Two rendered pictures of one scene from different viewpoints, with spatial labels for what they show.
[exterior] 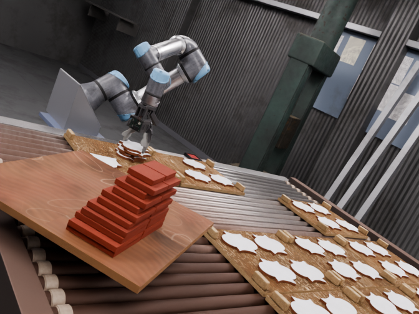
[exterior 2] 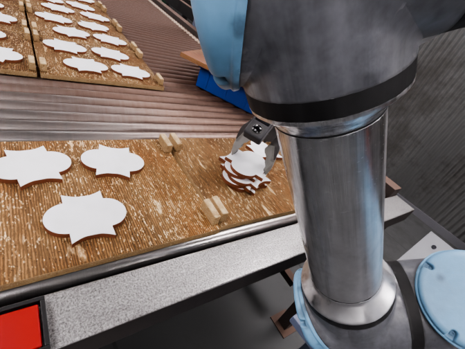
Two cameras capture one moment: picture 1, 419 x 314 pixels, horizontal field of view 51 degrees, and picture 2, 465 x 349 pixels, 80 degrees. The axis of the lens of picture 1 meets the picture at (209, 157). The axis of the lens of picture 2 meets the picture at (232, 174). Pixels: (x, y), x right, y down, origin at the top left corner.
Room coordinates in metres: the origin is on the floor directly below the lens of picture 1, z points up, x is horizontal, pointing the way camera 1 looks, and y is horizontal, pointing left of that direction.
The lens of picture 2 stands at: (2.49, 0.25, 1.37)
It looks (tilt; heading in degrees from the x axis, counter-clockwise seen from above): 33 degrees down; 177
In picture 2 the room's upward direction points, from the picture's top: 24 degrees clockwise
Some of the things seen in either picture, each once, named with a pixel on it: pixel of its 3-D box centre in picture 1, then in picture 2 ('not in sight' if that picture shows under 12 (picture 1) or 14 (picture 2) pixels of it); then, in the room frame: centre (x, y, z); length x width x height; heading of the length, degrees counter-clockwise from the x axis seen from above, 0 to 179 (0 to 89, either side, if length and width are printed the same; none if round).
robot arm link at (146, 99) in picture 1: (151, 100); not in sight; (1.81, 0.32, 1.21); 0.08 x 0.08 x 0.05
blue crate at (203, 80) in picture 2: not in sight; (238, 84); (1.12, 0.18, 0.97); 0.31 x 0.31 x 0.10; 77
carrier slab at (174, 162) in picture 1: (194, 172); (101, 189); (2.06, 0.03, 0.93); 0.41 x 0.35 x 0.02; 133
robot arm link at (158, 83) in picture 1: (157, 83); not in sight; (1.82, 0.32, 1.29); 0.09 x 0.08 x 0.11; 2
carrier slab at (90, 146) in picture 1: (121, 159); (249, 172); (1.78, 0.34, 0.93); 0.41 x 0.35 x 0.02; 132
